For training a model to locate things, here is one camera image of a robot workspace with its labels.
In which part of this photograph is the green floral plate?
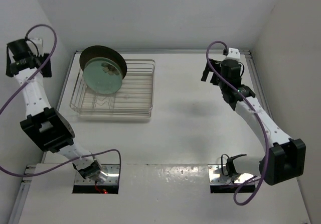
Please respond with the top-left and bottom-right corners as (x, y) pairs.
(84, 57), (125, 79)
(83, 71), (123, 95)

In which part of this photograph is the brown plate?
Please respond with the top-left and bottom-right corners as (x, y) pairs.
(79, 45), (127, 78)

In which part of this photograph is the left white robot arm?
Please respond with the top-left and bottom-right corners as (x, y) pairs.
(6, 38), (102, 182)

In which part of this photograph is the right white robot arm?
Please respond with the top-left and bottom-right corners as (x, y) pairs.
(201, 59), (306, 185)

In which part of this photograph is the white front cover board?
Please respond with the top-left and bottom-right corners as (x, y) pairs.
(20, 164), (310, 223)

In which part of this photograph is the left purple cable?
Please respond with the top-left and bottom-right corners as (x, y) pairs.
(0, 24), (121, 182)

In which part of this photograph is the purple cable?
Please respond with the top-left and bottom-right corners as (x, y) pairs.
(0, 24), (121, 182)
(206, 41), (270, 206)

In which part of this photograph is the aluminium frame rail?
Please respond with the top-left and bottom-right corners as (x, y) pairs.
(242, 50), (274, 120)

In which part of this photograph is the right black thin cable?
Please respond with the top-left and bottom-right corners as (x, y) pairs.
(220, 153), (234, 178)

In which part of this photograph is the wire dish rack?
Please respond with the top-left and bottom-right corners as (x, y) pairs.
(69, 59), (155, 117)

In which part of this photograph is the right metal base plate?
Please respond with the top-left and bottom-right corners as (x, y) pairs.
(208, 164), (254, 186)

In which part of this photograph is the metal base plate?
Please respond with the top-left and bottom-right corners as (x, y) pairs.
(74, 164), (120, 186)
(208, 164), (254, 186)

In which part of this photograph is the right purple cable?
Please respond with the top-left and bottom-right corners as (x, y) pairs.
(206, 41), (270, 206)

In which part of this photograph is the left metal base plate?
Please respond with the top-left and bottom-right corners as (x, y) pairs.
(74, 164), (120, 186)

